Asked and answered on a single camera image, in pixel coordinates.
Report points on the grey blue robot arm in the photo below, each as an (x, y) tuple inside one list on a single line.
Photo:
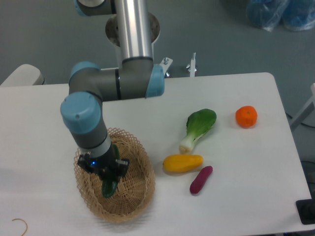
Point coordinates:
[(90, 86)]

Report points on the white table leg frame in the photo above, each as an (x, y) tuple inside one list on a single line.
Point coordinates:
[(306, 109)]

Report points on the orange tangerine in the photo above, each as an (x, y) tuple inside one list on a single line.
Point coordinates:
[(246, 116)]

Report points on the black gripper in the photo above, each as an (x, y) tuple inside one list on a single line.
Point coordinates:
[(99, 164)]

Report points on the black device at table edge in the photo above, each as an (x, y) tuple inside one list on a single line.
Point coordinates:
[(306, 211)]

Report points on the white chair armrest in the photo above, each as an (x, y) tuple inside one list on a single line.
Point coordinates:
[(24, 75)]

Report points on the yellow squash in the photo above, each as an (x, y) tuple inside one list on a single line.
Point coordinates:
[(181, 163)]

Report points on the green bok choy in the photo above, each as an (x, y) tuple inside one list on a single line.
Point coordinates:
[(197, 125)]

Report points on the green cucumber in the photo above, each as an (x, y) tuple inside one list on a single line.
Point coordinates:
[(109, 188)]

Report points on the purple sweet potato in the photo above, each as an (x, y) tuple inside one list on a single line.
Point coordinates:
[(200, 180)]

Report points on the woven wicker basket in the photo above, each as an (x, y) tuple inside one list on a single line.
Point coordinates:
[(134, 192)]

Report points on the blue plastic bag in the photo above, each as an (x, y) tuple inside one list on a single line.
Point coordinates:
[(296, 15)]

